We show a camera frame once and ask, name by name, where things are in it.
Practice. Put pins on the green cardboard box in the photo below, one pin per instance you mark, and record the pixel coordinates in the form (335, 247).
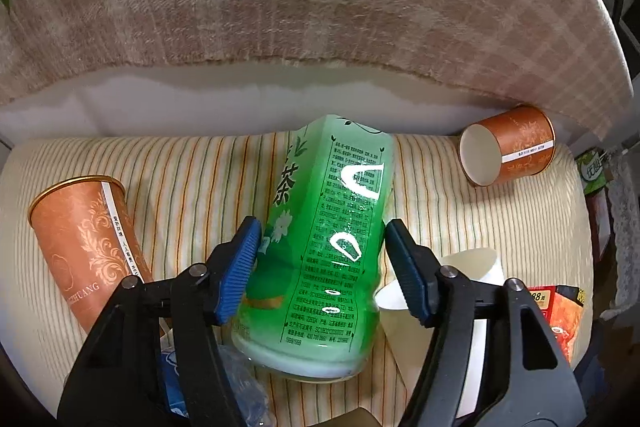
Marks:
(594, 169)

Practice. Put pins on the green tea cup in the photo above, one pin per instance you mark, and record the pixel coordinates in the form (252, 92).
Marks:
(308, 310)

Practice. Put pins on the yellow striped mattress sheet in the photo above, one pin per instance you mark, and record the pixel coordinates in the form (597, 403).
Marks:
(186, 195)

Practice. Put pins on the tall orange paper cup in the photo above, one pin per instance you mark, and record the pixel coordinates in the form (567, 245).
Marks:
(88, 241)

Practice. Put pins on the short orange paper cup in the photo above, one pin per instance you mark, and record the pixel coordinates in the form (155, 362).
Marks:
(512, 145)

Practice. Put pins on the red orange noodle cup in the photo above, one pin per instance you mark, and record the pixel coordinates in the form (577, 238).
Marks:
(562, 306)

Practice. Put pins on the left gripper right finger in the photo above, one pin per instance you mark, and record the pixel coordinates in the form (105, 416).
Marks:
(525, 379)

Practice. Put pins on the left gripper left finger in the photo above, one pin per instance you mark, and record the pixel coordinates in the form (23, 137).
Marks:
(116, 379)

